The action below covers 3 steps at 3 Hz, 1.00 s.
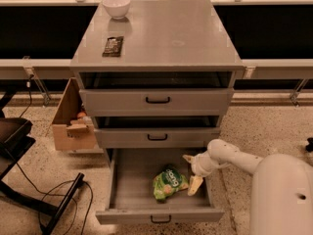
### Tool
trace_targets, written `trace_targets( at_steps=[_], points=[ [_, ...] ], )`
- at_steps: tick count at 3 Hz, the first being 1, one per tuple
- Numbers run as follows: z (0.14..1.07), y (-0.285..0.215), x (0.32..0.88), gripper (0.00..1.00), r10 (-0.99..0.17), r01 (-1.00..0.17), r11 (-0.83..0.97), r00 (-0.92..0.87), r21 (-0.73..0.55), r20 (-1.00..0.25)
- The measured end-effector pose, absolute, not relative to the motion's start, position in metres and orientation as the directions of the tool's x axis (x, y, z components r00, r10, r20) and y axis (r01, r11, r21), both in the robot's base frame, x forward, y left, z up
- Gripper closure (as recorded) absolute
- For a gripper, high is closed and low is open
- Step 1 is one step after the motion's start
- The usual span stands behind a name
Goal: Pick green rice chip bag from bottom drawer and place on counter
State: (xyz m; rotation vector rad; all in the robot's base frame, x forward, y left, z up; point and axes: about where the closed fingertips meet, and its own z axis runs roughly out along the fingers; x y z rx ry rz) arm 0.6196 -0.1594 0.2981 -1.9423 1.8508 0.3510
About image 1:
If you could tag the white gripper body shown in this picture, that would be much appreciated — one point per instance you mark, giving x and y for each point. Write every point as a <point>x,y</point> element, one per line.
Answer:
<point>200,166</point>

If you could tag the green rice chip bag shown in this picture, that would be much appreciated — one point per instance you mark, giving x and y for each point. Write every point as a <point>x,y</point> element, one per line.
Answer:
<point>168,182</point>

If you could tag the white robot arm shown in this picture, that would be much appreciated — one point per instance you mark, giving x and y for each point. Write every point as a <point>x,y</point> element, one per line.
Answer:
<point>281,188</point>

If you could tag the grey open bottom drawer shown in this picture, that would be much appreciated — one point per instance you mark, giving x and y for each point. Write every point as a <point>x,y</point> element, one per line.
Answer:
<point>131,193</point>

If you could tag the grey drawer cabinet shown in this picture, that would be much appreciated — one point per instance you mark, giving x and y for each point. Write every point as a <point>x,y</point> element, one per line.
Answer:
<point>168,44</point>

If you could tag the grey middle drawer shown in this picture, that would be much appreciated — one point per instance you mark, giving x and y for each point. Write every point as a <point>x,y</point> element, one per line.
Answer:
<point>187,137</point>

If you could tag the grey top drawer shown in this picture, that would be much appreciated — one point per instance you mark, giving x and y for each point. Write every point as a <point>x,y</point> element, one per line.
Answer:
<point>155,102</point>

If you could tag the orange ball in box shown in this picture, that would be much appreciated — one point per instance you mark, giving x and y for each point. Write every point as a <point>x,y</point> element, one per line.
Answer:
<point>81,115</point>

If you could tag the cardboard box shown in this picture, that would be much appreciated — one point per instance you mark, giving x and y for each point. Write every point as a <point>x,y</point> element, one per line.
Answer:
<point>70,132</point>

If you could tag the white bowl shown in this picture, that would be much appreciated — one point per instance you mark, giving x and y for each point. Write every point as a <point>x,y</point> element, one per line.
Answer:
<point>117,9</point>

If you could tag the black chair base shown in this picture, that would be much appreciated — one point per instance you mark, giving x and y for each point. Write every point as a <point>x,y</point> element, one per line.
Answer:
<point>14,143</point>

